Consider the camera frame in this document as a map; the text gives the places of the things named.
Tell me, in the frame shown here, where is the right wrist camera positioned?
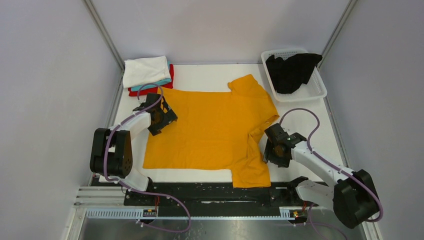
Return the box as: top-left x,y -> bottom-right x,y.
264,123 -> 289,143

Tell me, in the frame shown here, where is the black t shirt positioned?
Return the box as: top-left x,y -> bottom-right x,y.
265,53 -> 323,94

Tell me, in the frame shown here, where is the white slotted cable duct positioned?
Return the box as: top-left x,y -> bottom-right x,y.
85,207 -> 307,221

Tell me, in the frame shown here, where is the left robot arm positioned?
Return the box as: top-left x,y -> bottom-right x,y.
89,93 -> 178,206

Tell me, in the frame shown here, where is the white folded t shirt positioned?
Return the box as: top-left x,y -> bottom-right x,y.
122,55 -> 171,88

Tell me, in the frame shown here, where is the red folded t shirt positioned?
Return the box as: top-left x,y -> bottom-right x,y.
127,63 -> 175,98

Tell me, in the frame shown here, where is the right aluminium frame post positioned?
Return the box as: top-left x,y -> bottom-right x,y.
317,0 -> 358,69

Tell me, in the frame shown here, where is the yellow t shirt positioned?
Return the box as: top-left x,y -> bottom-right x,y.
143,74 -> 279,188

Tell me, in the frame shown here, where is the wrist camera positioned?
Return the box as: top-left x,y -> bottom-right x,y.
145,93 -> 163,107
264,123 -> 289,143

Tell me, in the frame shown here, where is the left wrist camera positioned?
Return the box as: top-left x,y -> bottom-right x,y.
145,93 -> 163,107

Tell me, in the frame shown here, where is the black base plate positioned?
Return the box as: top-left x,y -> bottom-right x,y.
116,182 -> 309,218

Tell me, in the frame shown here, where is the white plastic basket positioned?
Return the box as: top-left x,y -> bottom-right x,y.
260,47 -> 328,103

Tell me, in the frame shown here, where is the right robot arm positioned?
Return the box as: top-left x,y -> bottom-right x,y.
263,130 -> 384,229

